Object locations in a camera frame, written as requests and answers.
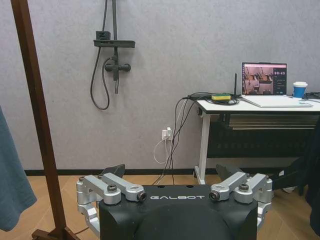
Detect white desk black panel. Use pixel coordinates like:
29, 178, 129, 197
193, 95, 320, 186

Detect black cables bundle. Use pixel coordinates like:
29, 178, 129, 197
151, 95, 201, 186

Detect small black box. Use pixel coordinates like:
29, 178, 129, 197
95, 30, 111, 41

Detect black shower shelf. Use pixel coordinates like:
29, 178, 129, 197
93, 39, 137, 49

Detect open silver laptop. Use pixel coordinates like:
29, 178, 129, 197
240, 62, 314, 109

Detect blue paper cup white lid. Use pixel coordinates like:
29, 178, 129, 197
292, 81, 309, 99

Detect black shower faucet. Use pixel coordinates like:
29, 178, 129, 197
104, 56, 131, 74

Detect yellow green sponge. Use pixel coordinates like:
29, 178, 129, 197
211, 92, 232, 102

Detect black cables on desk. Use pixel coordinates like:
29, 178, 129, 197
303, 91, 320, 101

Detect white wall charger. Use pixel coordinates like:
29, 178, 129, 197
161, 126, 173, 141

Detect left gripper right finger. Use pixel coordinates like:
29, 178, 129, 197
209, 163, 274, 230

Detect brown wooden rack post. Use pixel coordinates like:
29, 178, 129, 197
10, 0, 81, 240

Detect black shower hose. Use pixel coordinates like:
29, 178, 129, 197
90, 0, 111, 111

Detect blue garment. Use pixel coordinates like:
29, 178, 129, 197
0, 106, 38, 232

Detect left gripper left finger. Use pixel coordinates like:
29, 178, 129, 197
76, 163, 147, 237

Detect black shower riser pipe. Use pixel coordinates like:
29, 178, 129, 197
111, 0, 119, 95

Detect white charging cable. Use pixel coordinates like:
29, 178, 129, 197
153, 138, 171, 165

